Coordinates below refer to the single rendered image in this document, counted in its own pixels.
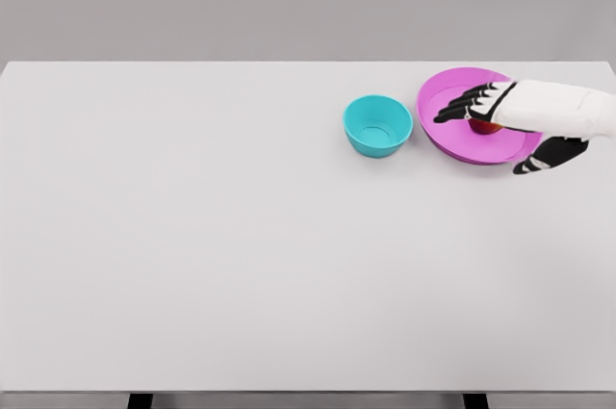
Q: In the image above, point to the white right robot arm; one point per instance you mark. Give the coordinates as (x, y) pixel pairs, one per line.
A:
(600, 113)

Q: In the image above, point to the pink plate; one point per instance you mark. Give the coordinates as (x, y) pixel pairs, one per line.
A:
(452, 139)

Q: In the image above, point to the blue bowl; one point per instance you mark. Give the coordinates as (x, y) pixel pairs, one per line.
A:
(377, 126)

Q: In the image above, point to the red apple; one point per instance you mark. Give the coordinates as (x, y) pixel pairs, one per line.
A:
(483, 126)

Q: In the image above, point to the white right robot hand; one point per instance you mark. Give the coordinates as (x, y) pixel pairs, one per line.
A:
(539, 106)

